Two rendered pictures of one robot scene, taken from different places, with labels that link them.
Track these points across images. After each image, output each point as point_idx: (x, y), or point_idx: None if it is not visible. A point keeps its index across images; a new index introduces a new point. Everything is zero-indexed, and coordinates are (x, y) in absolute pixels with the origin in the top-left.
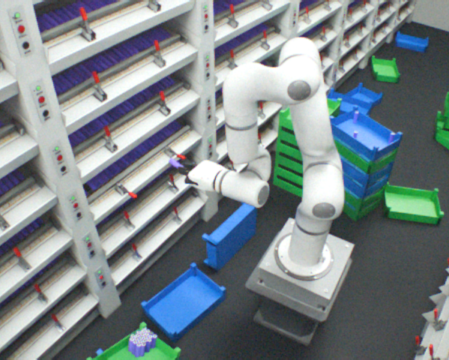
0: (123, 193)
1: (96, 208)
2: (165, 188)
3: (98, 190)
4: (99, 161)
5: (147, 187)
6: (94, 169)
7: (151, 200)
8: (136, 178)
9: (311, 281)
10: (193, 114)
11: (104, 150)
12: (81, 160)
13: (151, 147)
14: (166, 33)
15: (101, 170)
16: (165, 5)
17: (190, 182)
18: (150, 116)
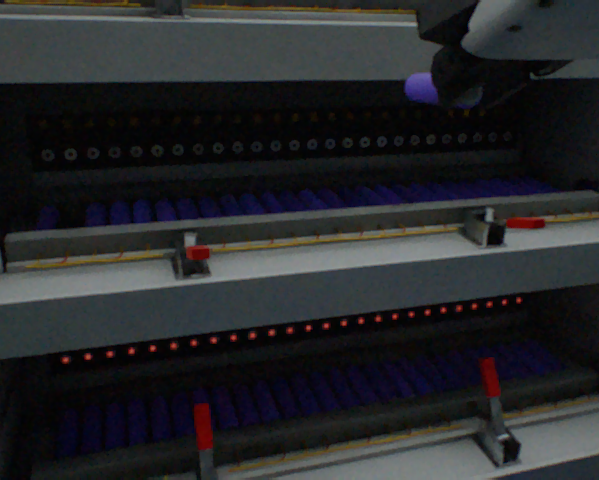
0: (179, 258)
1: (28, 281)
2: (457, 432)
3: (94, 227)
4: (75, 17)
5: (378, 399)
6: (30, 21)
7: (374, 451)
8: (285, 258)
9: None
10: None
11: (137, 17)
12: (16, 5)
13: (407, 202)
14: None
15: (84, 77)
16: None
17: (450, 0)
18: (399, 22)
